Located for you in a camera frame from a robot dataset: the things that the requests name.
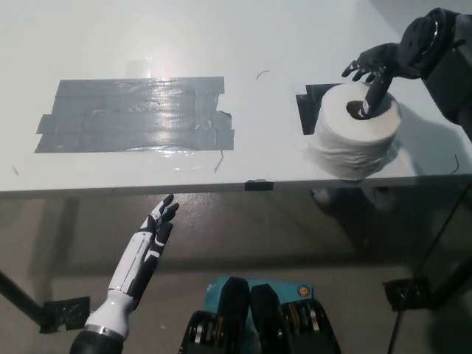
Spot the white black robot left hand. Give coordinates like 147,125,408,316
83,194,181,339

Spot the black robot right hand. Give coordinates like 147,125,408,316
341,41,410,121

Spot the white toilet paper roll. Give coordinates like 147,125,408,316
305,83,400,181

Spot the black tape square spot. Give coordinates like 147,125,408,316
295,84,342,136

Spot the black teal robot body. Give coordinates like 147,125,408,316
182,276,341,354

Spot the clear plastic tape strip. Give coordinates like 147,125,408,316
14,149,219,175

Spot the black slanted table leg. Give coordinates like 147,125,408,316
0,270,44,329
423,254,472,310

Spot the grey white rounded foot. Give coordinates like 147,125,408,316
311,187,347,222

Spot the grey duct tape patch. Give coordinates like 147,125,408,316
34,76,236,154

